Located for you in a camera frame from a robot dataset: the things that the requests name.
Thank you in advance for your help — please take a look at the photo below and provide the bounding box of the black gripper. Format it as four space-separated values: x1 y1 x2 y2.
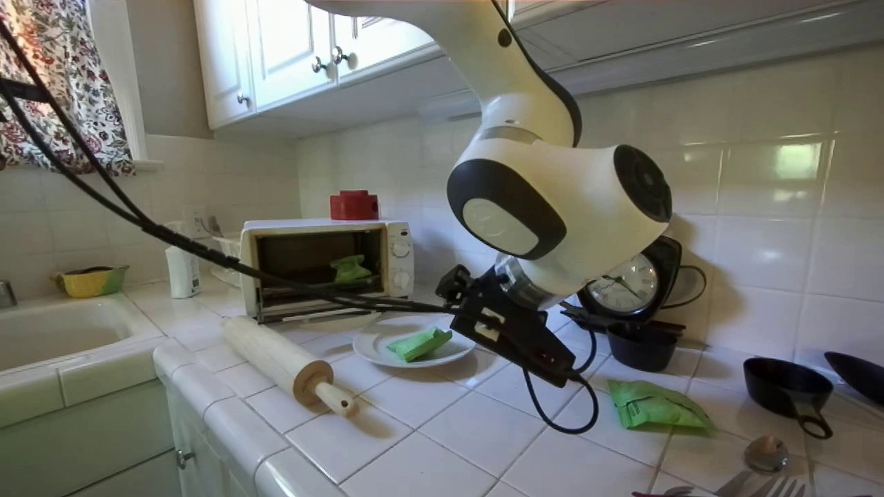
433 258 533 315

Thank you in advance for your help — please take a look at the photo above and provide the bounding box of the green sachet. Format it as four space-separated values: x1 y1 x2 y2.
382 326 455 365

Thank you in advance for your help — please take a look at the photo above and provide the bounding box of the white round plate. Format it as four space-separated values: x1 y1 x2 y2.
352 315 482 373

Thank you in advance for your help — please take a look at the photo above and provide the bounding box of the white toaster oven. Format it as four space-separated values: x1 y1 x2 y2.
234 214 420 329

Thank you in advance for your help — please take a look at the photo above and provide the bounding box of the green object inside oven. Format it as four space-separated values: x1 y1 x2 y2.
328 250 375 289

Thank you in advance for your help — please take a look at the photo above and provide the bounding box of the red round container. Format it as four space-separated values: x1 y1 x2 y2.
326 187 384 224

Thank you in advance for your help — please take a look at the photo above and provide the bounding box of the wooden rolling pin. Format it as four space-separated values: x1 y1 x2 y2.
219 315 363 419

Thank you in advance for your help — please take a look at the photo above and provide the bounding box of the small black bowl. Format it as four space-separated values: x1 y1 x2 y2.
609 318 689 374

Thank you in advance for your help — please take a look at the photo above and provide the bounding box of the green cloth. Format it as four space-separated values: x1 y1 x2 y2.
602 374 718 436

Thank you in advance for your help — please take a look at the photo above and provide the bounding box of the white upper cabinet door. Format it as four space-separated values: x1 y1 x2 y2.
246 0 338 109
328 0 436 76
192 0 263 130

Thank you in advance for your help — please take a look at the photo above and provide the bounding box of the white plastic bottle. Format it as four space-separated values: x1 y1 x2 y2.
163 235 205 301

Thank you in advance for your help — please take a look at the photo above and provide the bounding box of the metal spoon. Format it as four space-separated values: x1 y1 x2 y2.
741 432 794 474

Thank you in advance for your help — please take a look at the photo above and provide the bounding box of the yellow bowl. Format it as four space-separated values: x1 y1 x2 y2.
49 261 132 301

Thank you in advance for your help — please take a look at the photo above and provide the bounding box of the metal fork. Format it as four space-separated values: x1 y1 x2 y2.
751 471 815 497

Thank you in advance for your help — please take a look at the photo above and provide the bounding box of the white sink basin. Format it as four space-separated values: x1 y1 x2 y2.
0 293 171 374

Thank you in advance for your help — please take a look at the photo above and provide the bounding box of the floral curtain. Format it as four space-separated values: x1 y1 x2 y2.
0 0 141 180

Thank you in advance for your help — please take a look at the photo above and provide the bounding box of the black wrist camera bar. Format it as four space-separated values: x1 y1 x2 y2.
449 289 580 390

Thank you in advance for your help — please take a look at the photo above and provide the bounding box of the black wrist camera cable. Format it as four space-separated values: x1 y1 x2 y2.
519 351 605 439

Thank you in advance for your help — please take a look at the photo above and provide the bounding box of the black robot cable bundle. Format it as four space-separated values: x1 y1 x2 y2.
0 21 455 318

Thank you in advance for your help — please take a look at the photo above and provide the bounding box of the black pan with handle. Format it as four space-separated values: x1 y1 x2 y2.
741 352 837 442

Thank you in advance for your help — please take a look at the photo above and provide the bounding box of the black bracket bar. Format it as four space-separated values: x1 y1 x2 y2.
0 73 56 104

